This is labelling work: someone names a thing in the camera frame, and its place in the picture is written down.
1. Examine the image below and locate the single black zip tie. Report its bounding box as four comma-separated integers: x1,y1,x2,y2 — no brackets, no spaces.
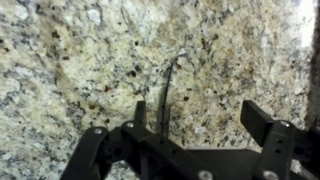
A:
159,54,180,135

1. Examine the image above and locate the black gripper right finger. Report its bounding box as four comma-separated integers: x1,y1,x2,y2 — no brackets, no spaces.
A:
240,99,320,180

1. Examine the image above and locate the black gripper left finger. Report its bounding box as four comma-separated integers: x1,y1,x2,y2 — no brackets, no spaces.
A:
59,100,214,180

